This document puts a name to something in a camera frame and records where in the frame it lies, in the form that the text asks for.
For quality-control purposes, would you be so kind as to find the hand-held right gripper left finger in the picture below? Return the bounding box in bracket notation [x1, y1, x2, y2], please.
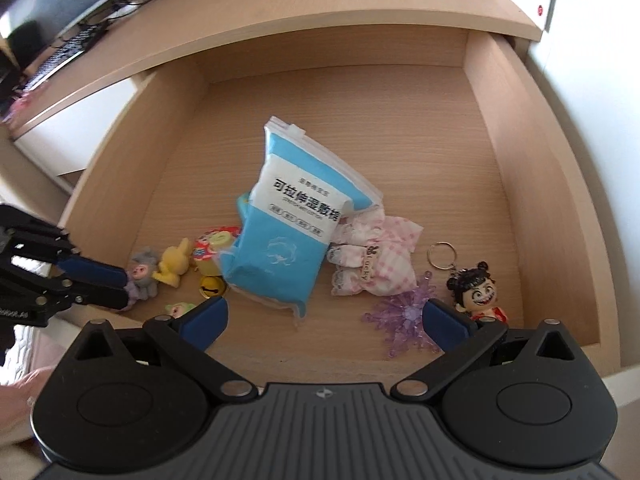
[75, 296, 253, 403]

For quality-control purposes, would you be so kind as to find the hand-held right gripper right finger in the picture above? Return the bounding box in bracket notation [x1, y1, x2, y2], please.
[391, 298, 576, 403]

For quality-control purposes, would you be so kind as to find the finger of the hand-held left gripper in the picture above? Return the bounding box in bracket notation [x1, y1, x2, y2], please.
[10, 232, 127, 287]
[0, 284, 130, 329]

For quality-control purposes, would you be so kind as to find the black-haired doll keychain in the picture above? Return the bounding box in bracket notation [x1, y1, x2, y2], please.
[427, 242, 510, 323]

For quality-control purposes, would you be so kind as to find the purple crystal snowflake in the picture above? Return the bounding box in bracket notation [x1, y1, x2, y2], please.
[362, 271, 448, 359]

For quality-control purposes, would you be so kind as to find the grey purple plush doll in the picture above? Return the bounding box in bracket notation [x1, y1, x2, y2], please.
[122, 246, 161, 306]

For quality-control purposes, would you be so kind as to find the yellow plush doll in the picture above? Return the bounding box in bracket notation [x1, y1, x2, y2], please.
[151, 237, 197, 288]

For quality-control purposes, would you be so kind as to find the pink round toy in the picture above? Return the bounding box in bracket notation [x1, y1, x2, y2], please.
[192, 226, 243, 278]

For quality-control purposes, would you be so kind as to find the blue cotton pad bag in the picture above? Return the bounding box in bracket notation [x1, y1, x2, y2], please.
[218, 116, 383, 331]

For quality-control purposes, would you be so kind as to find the wooden drawer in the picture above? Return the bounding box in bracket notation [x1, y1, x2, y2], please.
[57, 27, 623, 376]

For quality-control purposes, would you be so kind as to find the small green plush doll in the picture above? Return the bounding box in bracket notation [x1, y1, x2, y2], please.
[165, 301, 197, 321]

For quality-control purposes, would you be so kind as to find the white cabinet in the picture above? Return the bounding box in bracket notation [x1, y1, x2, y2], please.
[12, 75, 141, 193]

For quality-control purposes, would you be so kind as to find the white textured blanket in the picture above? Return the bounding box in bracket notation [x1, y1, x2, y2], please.
[0, 325, 38, 386]

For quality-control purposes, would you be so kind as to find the black keyboard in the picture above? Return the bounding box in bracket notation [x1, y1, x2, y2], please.
[22, 22, 108, 92]

